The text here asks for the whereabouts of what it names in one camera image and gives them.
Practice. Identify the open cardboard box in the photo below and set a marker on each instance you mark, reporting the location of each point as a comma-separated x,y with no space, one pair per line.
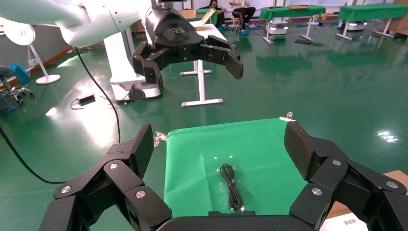
188,14

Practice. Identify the white standing fan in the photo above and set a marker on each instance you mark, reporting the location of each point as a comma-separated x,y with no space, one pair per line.
19,33

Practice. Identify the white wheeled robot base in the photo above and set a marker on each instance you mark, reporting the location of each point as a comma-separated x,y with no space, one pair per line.
124,73

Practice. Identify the metal cloth clip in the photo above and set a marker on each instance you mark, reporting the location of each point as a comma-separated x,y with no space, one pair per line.
159,138
288,115

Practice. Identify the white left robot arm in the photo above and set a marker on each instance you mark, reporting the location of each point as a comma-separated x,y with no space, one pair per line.
79,19

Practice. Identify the black power strip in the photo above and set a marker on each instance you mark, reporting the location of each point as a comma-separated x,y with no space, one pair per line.
306,41

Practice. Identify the white robot base under table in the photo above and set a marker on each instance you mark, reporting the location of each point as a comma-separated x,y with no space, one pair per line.
278,29
356,26

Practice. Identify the seated person in black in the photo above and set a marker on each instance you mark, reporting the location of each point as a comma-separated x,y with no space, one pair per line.
218,12

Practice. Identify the white printed instruction sheet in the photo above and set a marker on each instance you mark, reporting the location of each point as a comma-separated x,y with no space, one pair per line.
350,222

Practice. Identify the black power adapter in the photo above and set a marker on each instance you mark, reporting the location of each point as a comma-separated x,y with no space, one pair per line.
86,99

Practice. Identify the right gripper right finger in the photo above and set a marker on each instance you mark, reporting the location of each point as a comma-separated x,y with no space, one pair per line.
344,188

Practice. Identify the white bare table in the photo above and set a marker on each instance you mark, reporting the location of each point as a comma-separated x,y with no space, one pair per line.
200,83

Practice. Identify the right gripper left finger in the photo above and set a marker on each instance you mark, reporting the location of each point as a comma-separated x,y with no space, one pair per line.
121,178

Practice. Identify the blue office chair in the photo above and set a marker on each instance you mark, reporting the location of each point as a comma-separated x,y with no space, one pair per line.
19,73

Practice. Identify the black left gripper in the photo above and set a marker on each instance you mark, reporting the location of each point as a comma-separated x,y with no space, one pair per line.
172,35

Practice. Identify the brown cardboard box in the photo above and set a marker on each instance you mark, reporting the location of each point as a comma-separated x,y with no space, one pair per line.
398,177

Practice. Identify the seated person white shirt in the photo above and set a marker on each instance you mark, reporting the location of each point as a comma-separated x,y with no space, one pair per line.
243,14

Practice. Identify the table with green cloth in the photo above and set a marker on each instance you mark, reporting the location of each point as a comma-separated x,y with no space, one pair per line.
373,11
290,12

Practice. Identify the green table cloth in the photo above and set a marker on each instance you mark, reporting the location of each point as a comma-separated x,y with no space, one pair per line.
197,178

